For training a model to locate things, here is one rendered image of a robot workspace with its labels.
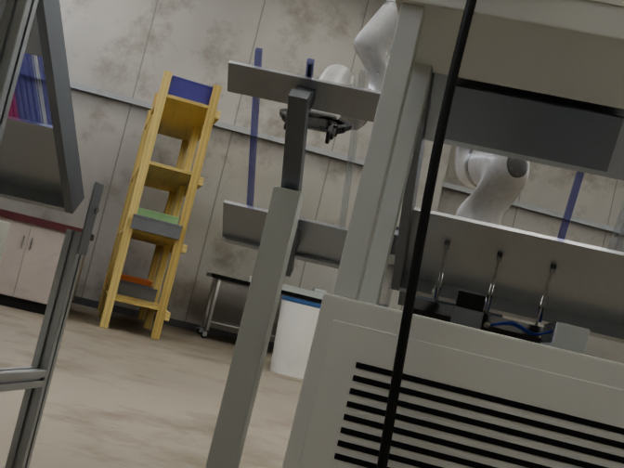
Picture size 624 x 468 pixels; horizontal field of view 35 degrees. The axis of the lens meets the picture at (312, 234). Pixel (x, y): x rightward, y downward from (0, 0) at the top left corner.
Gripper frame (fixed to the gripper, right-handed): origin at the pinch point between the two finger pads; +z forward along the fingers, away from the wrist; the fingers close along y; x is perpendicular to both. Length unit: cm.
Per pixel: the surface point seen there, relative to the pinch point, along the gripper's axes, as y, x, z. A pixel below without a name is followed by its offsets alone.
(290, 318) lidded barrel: -77, 390, -434
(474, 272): 42.2, 16.8, 14.6
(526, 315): 55, 23, 17
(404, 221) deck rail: 25.8, 4.8, 20.7
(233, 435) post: 1, 49, 47
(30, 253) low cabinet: -301, 379, -424
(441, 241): 33.9, 10.6, 15.6
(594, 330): 69, 22, 18
